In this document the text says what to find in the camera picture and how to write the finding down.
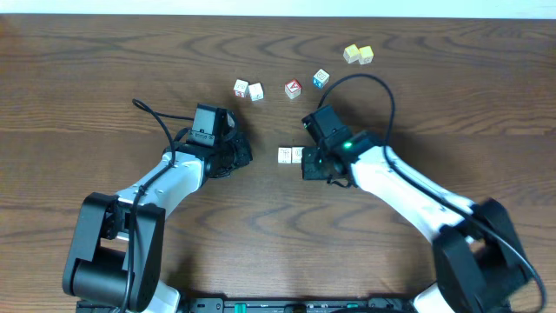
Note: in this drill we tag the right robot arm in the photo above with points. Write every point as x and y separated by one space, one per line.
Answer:
479 260

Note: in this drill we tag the red letter A block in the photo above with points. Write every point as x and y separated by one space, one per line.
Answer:
293 89

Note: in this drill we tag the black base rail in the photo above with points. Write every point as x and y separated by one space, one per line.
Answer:
215 304

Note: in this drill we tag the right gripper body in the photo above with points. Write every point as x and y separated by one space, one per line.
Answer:
316 165

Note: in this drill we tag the yellow wooden block right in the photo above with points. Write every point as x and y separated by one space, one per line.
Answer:
366 55

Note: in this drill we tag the red sided wooden block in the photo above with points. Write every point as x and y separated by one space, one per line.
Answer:
241 88

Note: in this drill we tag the yellow wooden block left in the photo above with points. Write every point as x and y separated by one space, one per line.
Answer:
351 53

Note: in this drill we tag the yellow wooden block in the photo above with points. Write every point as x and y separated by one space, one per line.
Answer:
366 55
351 53

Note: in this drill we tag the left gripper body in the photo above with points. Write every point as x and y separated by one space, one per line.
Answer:
242 150

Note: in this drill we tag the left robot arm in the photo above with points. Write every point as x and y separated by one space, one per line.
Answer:
116 252

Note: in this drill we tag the blue sided wooden block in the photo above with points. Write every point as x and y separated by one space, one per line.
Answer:
320 78

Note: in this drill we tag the wooden block green edge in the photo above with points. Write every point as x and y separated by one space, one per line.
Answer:
297 153

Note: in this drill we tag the plain wooden block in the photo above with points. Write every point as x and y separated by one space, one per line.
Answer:
284 155
256 91

